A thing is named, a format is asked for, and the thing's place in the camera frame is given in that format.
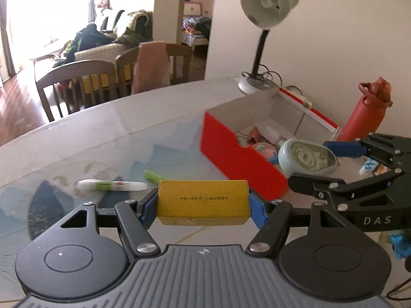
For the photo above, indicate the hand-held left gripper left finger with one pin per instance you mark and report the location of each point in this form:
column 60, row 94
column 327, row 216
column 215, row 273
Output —
column 148, row 208

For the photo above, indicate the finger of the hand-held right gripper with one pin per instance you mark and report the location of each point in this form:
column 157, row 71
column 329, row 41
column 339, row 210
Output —
column 321, row 184
column 346, row 149

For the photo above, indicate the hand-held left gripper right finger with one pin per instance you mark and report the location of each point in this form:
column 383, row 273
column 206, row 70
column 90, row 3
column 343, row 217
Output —
column 257, row 210

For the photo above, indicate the pale blue correction tape dispenser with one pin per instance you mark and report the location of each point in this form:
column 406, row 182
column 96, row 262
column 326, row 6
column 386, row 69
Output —
column 305, row 157

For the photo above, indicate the yellow cardboard box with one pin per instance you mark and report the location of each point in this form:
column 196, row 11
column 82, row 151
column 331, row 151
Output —
column 202, row 200

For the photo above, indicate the red cardboard box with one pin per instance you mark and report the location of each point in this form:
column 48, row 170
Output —
column 231, row 154

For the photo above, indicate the person's right hand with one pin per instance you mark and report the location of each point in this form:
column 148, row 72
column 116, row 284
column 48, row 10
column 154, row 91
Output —
column 399, row 243

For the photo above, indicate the small white tube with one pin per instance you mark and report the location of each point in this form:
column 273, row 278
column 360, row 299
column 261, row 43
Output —
column 371, row 166

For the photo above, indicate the green marker pen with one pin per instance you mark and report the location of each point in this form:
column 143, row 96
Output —
column 152, row 176

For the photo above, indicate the red water bottle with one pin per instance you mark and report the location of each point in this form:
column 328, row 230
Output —
column 366, row 112

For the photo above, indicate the white green glue tube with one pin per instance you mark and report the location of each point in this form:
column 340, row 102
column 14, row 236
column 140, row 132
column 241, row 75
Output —
column 109, row 186

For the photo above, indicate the small white bottle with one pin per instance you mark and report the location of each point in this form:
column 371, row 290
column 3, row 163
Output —
column 274, row 134

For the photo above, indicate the pink cloth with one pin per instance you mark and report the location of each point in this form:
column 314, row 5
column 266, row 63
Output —
column 152, row 67

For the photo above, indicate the wooden chair with pink cloth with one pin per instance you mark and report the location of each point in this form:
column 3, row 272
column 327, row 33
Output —
column 179, row 61

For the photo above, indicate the dark wooden dining chair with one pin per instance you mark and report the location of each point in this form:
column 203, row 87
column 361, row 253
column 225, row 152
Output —
column 77, row 73

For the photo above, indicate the white desk lamp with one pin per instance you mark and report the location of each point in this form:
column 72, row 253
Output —
column 266, row 4

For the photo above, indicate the beige sofa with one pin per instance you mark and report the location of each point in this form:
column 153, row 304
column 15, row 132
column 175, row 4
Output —
column 118, row 38

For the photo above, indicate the dark clothes pile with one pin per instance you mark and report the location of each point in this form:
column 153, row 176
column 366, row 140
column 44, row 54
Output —
column 86, row 40

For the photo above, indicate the bed with colourful bedding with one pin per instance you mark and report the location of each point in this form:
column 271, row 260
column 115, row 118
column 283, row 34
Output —
column 196, row 25

